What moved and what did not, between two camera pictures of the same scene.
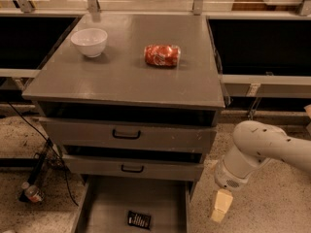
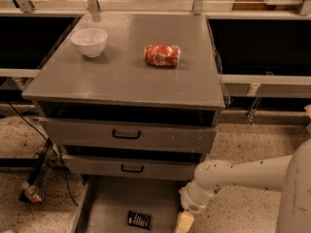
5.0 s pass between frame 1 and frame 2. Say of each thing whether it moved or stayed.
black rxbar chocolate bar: stayed
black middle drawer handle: stayed
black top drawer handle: stayed
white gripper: moved
